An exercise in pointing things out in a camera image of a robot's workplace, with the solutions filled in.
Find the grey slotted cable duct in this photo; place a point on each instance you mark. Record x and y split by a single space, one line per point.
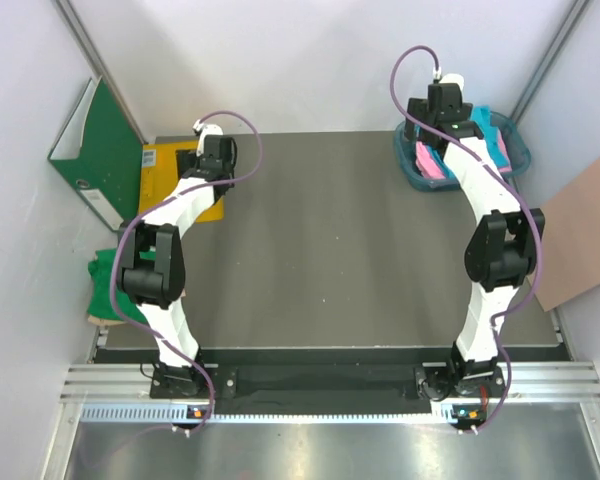
187 414

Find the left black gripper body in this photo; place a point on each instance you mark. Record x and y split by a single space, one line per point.
187 159

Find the teal t shirt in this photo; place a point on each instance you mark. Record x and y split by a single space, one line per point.
487 130

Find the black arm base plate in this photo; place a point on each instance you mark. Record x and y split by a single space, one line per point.
320 386

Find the brown cardboard sheet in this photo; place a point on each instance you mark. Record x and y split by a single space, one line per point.
571 240

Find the green ring binder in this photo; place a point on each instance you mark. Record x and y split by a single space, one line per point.
99 155

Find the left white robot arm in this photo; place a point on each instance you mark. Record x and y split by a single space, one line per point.
151 270

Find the blue plastic bin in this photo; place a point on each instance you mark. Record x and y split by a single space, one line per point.
515 150

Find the yellow folder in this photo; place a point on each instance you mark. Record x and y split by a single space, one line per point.
155 180

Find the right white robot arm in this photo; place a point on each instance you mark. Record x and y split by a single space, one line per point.
447 136

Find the pink t shirt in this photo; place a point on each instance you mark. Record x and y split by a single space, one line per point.
430 162

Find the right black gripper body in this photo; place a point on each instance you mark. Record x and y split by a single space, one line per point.
417 108

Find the aluminium frame rail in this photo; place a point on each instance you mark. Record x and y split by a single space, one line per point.
532 382

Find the folded green t shirt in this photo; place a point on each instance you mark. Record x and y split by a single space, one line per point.
100 270

